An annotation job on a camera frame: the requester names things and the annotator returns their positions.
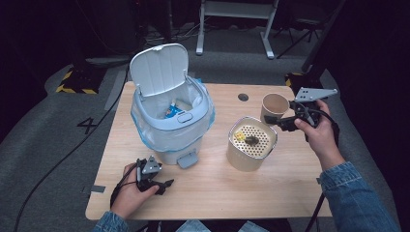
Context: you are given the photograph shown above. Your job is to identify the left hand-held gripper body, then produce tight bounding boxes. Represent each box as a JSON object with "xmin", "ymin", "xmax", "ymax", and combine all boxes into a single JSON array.
[{"xmin": 134, "ymin": 155, "xmax": 163, "ymax": 191}]

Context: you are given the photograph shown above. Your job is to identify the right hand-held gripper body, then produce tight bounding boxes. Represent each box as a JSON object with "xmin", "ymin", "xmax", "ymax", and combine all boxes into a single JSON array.
[{"xmin": 288, "ymin": 86, "xmax": 338, "ymax": 131}]

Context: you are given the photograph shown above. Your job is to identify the brown paper cup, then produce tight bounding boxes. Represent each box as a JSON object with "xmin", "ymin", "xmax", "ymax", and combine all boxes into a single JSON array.
[{"xmin": 259, "ymin": 93, "xmax": 290, "ymax": 126}]

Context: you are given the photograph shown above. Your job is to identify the dark tea bag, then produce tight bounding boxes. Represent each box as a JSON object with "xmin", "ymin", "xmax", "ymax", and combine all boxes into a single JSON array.
[{"xmin": 244, "ymin": 134, "xmax": 261, "ymax": 146}]

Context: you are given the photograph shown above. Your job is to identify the white and blue pedal bin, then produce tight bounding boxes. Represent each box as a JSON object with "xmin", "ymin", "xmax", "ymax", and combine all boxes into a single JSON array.
[{"xmin": 129, "ymin": 43, "xmax": 217, "ymax": 170}]

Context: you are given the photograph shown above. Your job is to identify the beige canister with perforated strainer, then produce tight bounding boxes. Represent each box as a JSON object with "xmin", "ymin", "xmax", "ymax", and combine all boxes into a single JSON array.
[{"xmin": 225, "ymin": 116, "xmax": 278, "ymax": 172}]

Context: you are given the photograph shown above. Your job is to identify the blue snack packet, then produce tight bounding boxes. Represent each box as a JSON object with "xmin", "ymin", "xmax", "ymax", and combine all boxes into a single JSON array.
[{"xmin": 164, "ymin": 101, "xmax": 186, "ymax": 120}]

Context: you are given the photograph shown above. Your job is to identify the person's left hand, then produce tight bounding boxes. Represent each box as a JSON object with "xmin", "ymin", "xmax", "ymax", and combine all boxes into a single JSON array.
[{"xmin": 110, "ymin": 162, "xmax": 161, "ymax": 220}]

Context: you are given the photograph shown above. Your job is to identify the person's right hand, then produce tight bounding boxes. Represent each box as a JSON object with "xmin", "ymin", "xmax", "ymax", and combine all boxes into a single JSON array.
[{"xmin": 293, "ymin": 99, "xmax": 346, "ymax": 172}]

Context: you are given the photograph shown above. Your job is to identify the black pole with hazard-striped base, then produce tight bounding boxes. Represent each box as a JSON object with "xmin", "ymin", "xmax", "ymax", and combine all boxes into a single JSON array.
[{"xmin": 284, "ymin": 0, "xmax": 347, "ymax": 100}]

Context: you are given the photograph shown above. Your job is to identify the person's left leg in jeans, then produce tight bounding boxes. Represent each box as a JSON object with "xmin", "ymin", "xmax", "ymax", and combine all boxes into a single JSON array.
[{"xmin": 175, "ymin": 219, "xmax": 211, "ymax": 232}]

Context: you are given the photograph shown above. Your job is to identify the person's leg in jeans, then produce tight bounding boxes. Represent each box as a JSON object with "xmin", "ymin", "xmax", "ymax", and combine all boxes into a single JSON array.
[
  {"xmin": 238, "ymin": 220, "xmax": 270, "ymax": 232},
  {"xmin": 175, "ymin": 219, "xmax": 211, "ymax": 232}
]

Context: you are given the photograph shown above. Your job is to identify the black tripod stand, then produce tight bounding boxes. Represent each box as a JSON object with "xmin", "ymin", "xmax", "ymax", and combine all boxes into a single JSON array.
[{"xmin": 276, "ymin": 17, "xmax": 323, "ymax": 60}]

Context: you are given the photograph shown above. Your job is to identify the person's right leg in jeans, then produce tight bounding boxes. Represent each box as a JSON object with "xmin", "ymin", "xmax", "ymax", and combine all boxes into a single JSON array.
[{"xmin": 238, "ymin": 220, "xmax": 270, "ymax": 232}]

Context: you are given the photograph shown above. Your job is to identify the black base with hazard stripes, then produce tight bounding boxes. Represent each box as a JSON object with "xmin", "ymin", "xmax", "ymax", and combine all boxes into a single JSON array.
[{"xmin": 55, "ymin": 63, "xmax": 107, "ymax": 96}]

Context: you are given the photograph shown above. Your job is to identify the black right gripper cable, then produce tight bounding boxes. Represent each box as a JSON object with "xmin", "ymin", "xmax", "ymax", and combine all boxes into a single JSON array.
[{"xmin": 304, "ymin": 107, "xmax": 341, "ymax": 232}]

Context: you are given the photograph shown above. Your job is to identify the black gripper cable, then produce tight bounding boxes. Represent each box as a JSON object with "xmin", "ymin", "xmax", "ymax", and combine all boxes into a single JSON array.
[
  {"xmin": 304, "ymin": 107, "xmax": 341, "ymax": 232},
  {"xmin": 109, "ymin": 162, "xmax": 140, "ymax": 209}
]

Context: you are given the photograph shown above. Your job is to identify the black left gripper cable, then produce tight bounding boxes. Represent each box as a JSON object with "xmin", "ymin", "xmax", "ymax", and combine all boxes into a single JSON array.
[{"xmin": 109, "ymin": 162, "xmax": 140, "ymax": 209}]

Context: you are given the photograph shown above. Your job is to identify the long black floor cable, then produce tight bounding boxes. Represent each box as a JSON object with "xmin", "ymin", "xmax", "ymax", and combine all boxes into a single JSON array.
[{"xmin": 13, "ymin": 47, "xmax": 144, "ymax": 232}]

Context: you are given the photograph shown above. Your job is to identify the grey floor cable cover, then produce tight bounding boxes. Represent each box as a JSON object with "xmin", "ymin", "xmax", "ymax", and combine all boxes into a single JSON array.
[{"xmin": 103, "ymin": 70, "xmax": 131, "ymax": 112}]

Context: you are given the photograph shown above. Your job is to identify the white desk frame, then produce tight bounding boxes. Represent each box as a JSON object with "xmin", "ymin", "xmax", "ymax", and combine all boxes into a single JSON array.
[{"xmin": 195, "ymin": 0, "xmax": 280, "ymax": 60}]

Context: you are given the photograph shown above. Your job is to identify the tangle of floor cables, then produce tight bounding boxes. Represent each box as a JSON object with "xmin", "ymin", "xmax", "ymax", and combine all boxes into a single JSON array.
[{"xmin": 143, "ymin": 17, "xmax": 207, "ymax": 49}]

